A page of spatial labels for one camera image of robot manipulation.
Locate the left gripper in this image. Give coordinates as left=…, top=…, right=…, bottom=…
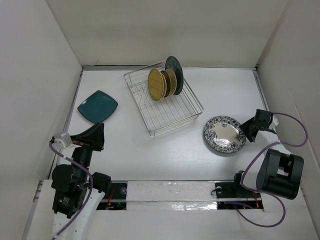
left=70, top=121, right=104, bottom=182

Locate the cream plate with characters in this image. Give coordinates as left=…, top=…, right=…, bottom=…
left=160, top=72, right=167, bottom=99

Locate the brown gold patterned plate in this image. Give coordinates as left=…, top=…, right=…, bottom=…
left=161, top=70, right=171, bottom=98

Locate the wire dish rack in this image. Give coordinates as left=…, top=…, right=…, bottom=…
left=123, top=61, right=204, bottom=137

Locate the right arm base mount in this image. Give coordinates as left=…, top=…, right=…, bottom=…
left=210, top=181, right=264, bottom=210

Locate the square teal plate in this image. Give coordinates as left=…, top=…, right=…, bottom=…
left=77, top=90, right=118, bottom=124

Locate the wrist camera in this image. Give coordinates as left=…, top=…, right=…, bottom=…
left=269, top=114, right=279, bottom=129
left=51, top=132, right=73, bottom=149

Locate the plain cream plate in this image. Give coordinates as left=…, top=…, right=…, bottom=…
left=165, top=68, right=177, bottom=96

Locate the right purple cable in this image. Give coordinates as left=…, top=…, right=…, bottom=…
left=234, top=112, right=309, bottom=228

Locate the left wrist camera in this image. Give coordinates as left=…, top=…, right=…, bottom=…
left=51, top=132, right=73, bottom=149

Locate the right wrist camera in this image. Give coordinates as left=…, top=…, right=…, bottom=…
left=269, top=114, right=279, bottom=129

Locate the purple cable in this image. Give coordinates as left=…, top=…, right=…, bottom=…
left=48, top=141, right=95, bottom=240
left=234, top=112, right=309, bottom=228

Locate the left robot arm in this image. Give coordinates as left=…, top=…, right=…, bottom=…
left=49, top=122, right=112, bottom=240

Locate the round teal plate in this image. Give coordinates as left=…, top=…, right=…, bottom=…
left=165, top=56, right=184, bottom=95

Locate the blue floral white plate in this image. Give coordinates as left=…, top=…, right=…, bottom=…
left=203, top=115, right=246, bottom=155

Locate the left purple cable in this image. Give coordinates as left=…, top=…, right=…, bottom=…
left=48, top=141, right=95, bottom=240

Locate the yellow plate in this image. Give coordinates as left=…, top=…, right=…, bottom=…
left=147, top=68, right=163, bottom=101

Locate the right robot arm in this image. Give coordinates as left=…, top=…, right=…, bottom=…
left=231, top=109, right=309, bottom=200

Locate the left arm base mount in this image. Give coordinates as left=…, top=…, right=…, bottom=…
left=97, top=181, right=128, bottom=211

